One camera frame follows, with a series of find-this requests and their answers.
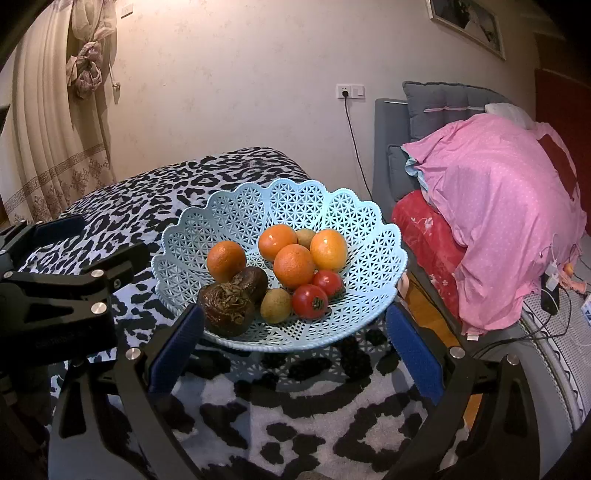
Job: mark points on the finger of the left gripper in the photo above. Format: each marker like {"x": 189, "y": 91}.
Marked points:
{"x": 19, "y": 241}
{"x": 107, "y": 275}

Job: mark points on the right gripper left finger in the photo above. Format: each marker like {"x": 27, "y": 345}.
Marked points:
{"x": 110, "y": 421}

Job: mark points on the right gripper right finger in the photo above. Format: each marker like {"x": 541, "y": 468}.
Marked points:
{"x": 481, "y": 420}

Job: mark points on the small mandarin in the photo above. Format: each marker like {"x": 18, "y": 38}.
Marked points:
{"x": 275, "y": 238}
{"x": 224, "y": 260}

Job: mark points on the dark passion fruit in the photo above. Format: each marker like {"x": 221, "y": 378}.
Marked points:
{"x": 227, "y": 308}
{"x": 254, "y": 281}

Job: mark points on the brown kiwi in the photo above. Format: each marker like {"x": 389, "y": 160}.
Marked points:
{"x": 276, "y": 306}
{"x": 304, "y": 237}

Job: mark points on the large deep orange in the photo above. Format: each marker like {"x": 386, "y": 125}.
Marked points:
{"x": 294, "y": 266}

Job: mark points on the red tomato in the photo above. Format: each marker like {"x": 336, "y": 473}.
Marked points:
{"x": 330, "y": 282}
{"x": 309, "y": 302}

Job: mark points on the large yellow-orange orange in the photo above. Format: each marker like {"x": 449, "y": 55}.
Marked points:
{"x": 329, "y": 250}

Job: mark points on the beige patterned curtain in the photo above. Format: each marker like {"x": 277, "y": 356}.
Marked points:
{"x": 54, "y": 147}

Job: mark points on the white charger plug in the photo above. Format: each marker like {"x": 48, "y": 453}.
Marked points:
{"x": 552, "y": 275}

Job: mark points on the light blue plastic basket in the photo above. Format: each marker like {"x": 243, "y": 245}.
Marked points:
{"x": 376, "y": 258}

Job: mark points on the red blanket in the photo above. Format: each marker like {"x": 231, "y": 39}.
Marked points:
{"x": 430, "y": 239}

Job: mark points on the grey sofa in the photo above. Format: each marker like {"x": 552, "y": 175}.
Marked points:
{"x": 553, "y": 327}

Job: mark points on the pink blanket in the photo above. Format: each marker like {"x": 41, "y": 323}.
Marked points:
{"x": 511, "y": 198}

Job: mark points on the white pillow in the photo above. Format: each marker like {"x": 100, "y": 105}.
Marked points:
{"x": 511, "y": 112}

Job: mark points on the white wall socket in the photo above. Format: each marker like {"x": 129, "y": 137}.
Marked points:
{"x": 351, "y": 91}

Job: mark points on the framed wall picture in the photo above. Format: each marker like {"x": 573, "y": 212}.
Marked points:
{"x": 470, "y": 19}

